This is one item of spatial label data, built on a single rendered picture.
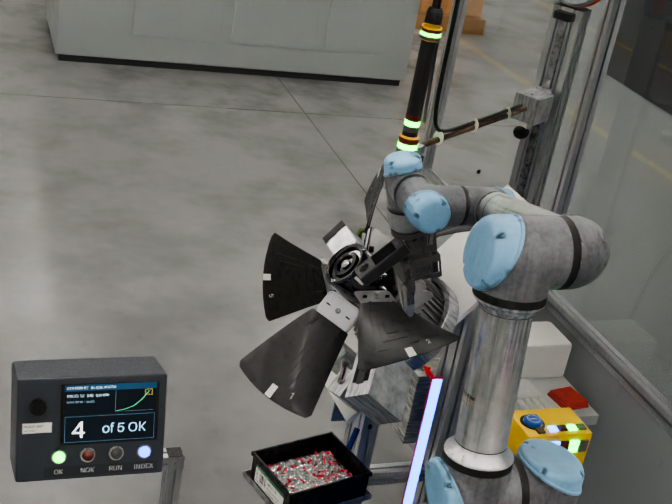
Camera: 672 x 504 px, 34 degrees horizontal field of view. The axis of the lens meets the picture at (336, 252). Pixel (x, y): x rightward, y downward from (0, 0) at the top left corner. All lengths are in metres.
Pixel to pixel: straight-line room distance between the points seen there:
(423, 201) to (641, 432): 1.11
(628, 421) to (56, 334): 2.45
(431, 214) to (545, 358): 1.08
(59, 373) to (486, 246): 0.79
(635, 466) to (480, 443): 1.17
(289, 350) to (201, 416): 1.58
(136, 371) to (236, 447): 2.01
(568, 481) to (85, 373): 0.84
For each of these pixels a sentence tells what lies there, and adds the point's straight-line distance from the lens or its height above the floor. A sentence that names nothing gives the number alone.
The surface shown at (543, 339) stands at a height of 0.97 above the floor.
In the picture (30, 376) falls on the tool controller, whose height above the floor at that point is 1.25.
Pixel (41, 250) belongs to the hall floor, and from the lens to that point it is 5.19.
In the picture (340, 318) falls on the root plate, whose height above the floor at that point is 1.10.
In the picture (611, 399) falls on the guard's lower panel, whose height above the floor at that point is 0.90.
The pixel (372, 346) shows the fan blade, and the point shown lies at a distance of 2.36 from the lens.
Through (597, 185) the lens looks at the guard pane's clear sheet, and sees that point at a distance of 3.03.
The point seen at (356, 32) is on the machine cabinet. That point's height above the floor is 0.39.
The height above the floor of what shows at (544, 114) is 1.53.
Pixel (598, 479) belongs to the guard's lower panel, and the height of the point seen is 0.68.
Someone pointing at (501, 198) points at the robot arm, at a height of 1.62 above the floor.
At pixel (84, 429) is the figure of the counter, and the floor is 1.16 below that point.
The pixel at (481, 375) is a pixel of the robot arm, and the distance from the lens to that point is 1.75.
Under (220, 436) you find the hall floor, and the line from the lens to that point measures 4.03.
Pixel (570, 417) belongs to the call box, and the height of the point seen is 1.07.
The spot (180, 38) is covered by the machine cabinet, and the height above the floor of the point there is 0.24.
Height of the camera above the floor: 2.32
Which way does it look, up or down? 25 degrees down
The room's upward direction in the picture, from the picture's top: 11 degrees clockwise
